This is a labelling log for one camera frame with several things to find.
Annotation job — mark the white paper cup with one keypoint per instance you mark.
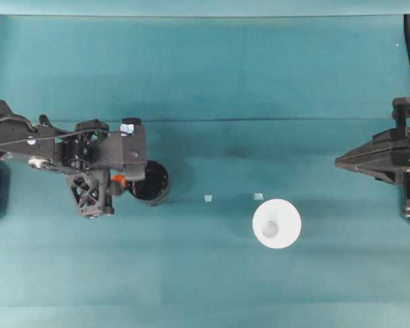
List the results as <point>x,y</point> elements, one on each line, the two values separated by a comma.
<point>276,222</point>

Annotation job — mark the small white paper scrap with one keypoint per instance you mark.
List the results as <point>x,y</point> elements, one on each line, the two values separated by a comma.
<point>258,196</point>
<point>208,198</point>

